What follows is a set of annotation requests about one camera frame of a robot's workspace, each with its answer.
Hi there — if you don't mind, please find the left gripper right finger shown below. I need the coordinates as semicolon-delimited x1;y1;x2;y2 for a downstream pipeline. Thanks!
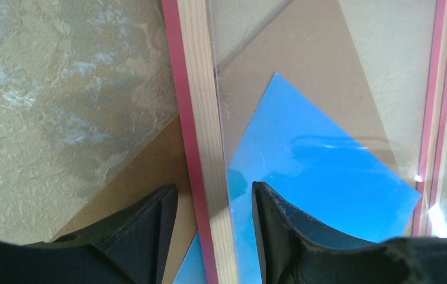
252;182;447;283

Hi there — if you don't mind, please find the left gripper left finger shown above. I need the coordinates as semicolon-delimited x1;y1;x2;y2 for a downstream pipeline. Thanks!
0;184;178;283

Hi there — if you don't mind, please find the landscape photo print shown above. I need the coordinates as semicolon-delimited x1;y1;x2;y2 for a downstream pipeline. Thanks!
173;73;423;284

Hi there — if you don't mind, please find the pink picture frame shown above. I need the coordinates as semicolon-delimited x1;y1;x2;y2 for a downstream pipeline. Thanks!
163;1;447;283

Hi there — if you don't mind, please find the brown cardboard backing board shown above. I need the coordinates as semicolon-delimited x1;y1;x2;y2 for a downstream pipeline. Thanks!
54;1;398;283

